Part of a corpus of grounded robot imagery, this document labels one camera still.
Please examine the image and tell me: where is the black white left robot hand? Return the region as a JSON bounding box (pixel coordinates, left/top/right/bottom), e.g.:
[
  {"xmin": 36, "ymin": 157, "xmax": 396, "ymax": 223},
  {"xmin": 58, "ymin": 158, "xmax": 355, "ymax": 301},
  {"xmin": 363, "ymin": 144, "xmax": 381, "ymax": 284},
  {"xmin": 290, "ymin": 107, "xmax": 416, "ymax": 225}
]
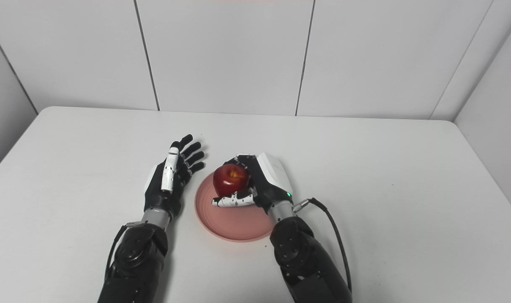
[{"xmin": 143, "ymin": 134, "xmax": 206, "ymax": 220}]

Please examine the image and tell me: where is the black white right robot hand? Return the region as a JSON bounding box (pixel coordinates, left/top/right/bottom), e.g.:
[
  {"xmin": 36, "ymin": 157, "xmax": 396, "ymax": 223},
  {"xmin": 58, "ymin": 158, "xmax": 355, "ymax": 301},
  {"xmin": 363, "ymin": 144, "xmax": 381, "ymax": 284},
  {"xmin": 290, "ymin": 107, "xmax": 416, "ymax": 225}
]
[{"xmin": 211, "ymin": 153, "xmax": 294, "ymax": 215}]

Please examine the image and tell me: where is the red apple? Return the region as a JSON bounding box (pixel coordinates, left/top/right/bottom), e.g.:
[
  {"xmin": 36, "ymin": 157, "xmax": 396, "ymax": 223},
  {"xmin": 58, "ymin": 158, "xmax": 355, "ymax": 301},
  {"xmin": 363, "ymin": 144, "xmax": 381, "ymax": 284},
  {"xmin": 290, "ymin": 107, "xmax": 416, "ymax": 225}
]
[{"xmin": 213, "ymin": 164, "xmax": 251, "ymax": 199}]

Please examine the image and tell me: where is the pink round plate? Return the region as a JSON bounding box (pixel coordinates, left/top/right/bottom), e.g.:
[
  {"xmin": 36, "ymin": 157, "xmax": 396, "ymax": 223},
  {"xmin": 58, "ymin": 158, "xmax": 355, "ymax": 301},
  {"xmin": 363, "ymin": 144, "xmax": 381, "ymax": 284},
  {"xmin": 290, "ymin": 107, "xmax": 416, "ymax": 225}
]
[{"xmin": 194, "ymin": 167, "xmax": 281, "ymax": 242}]

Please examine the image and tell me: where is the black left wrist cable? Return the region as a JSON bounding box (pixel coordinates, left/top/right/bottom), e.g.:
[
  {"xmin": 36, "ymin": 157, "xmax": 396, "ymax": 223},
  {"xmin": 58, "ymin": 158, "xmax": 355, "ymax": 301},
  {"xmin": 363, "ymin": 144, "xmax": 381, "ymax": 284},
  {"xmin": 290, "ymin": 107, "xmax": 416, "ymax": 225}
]
[{"xmin": 105, "ymin": 222, "xmax": 139, "ymax": 280}]

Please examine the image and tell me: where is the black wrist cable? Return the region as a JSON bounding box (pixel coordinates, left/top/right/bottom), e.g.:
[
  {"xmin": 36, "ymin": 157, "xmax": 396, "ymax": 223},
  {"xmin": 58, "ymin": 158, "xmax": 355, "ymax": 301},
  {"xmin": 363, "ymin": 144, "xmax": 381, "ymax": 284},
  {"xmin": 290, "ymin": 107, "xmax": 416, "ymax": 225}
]
[
  {"xmin": 105, "ymin": 222, "xmax": 139, "ymax": 280},
  {"xmin": 292, "ymin": 197, "xmax": 353, "ymax": 294}
]

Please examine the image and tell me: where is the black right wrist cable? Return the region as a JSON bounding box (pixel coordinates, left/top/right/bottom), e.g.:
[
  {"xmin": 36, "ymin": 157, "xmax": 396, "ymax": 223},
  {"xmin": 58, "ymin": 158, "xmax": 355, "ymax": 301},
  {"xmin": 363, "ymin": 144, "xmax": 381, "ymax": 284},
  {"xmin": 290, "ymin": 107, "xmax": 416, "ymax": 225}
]
[{"xmin": 292, "ymin": 197, "xmax": 353, "ymax": 294}]

